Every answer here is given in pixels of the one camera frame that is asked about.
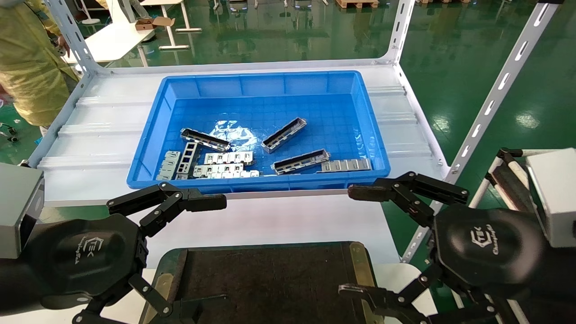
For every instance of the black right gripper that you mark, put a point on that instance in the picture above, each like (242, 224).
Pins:
(490, 247)

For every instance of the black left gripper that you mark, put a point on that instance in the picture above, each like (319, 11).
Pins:
(81, 256)

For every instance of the dark metal channel part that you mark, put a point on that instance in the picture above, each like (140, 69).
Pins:
(299, 162)
(204, 139)
(283, 135)

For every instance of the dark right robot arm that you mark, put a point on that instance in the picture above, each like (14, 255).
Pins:
(553, 292)

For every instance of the black container tray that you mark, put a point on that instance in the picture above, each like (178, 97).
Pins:
(270, 283)

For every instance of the white metal shelf rack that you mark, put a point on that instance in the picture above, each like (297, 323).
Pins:
(103, 148)

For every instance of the clear plastic film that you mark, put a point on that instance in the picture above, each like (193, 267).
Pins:
(234, 132)

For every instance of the large blue plastic bin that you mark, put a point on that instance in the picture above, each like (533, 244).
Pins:
(279, 108)

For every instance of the black caster wheel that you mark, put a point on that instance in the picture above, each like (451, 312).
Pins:
(11, 138)

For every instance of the white table with legs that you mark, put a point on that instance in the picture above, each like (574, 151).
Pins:
(170, 33)

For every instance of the open cardboard box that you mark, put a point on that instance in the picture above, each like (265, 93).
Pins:
(146, 24)

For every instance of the person in yellow coat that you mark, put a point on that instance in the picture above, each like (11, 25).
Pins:
(27, 67)

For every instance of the wooden pallet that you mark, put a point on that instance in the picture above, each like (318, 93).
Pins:
(355, 3)

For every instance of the short silver metal bracket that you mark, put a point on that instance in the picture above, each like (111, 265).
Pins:
(168, 164)

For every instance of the white tube cart frame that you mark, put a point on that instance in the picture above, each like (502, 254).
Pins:
(508, 180)

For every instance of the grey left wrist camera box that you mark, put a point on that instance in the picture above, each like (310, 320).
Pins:
(18, 207)

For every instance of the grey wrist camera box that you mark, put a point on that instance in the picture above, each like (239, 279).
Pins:
(18, 207)
(555, 193)

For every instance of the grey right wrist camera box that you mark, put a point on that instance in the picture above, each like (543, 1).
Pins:
(555, 193)

